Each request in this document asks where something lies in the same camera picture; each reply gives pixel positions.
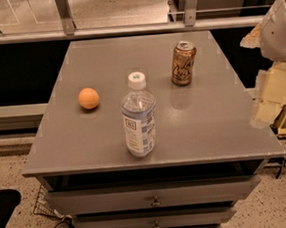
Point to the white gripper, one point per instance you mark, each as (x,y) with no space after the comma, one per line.
(279,33)

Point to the clear blue-label plastic bottle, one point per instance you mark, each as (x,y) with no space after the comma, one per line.
(138,116)

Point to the gold soda can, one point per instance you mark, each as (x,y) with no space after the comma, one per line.
(184,53)

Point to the grey drawer cabinet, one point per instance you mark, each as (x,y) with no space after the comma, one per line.
(121,146)

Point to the upper grey drawer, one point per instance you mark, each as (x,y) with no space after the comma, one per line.
(153,195)

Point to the grey drawer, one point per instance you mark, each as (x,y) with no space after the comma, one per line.
(153,195)
(163,219)

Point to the orange fruit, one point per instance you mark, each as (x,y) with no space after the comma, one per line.
(88,98)

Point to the lower grey drawer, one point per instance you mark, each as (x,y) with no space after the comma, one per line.
(163,219)

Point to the black chair seat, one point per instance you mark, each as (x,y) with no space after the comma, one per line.
(9,199)

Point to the wire basket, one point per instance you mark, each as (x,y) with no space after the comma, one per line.
(41,207)

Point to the metal railing frame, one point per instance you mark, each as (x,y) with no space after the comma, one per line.
(37,20)

